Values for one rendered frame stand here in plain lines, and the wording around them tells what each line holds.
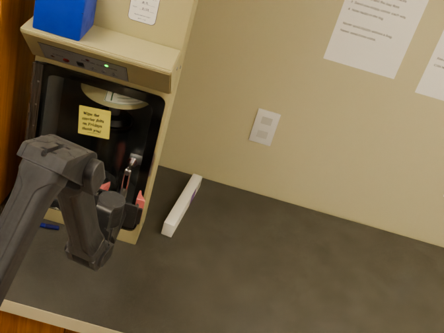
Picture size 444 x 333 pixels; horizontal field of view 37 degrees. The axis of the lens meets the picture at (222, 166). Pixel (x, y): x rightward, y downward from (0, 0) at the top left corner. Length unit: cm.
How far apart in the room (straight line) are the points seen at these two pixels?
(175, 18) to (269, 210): 81
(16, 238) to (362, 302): 111
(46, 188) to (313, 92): 112
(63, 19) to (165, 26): 22
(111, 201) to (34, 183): 44
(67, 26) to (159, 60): 20
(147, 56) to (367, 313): 91
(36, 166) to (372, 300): 115
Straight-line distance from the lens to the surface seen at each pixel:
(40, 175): 98
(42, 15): 139
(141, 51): 140
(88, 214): 121
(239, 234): 189
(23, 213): 98
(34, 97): 159
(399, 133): 201
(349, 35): 187
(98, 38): 142
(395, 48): 190
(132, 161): 159
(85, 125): 158
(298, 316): 172
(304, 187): 210
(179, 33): 144
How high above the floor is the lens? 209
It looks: 32 degrees down
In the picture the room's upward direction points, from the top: 17 degrees clockwise
